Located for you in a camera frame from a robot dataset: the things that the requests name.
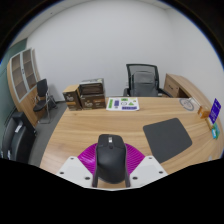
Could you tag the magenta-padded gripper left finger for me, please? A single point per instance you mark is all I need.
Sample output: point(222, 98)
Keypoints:
point(87, 159)

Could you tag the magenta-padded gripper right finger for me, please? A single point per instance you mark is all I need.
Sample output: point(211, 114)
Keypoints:
point(135, 159)

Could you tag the black computer mouse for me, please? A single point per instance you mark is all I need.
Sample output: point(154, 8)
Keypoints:
point(111, 160)

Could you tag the dark grey mouse pad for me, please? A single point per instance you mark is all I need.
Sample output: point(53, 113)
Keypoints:
point(166, 138)

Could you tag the white printed sticker sheet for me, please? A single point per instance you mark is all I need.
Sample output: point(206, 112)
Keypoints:
point(122, 104)

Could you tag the tall brown carton box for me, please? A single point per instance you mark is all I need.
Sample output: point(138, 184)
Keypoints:
point(71, 98)

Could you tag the black leather armchair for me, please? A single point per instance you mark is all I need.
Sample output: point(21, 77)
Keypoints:
point(18, 140)

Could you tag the dark open-top box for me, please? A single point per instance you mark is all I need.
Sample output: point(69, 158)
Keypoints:
point(92, 87)

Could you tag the round white patterned disc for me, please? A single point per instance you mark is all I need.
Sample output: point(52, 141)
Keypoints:
point(187, 104)

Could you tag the black mesh office chair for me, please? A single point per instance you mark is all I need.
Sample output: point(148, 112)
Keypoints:
point(143, 81)

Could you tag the small orange-brown box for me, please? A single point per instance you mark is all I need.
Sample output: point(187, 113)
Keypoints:
point(203, 112)

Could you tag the black chrome-legged visitor chair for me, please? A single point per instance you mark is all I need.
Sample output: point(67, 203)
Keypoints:
point(42, 88)

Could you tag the green flat pack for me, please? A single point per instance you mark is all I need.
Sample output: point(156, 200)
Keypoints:
point(215, 130)

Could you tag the wooden side desk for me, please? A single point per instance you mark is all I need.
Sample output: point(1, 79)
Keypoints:
point(180, 85)

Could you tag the purple standing sign card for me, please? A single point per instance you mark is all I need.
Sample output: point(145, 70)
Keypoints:
point(215, 110)

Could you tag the wooden glass-door shelf unit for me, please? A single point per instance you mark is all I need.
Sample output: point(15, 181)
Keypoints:
point(23, 78)

